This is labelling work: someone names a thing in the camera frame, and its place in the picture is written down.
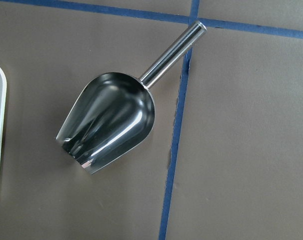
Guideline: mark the steel ice scoop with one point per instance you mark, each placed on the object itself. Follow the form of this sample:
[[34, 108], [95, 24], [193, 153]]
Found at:
[[115, 111]]

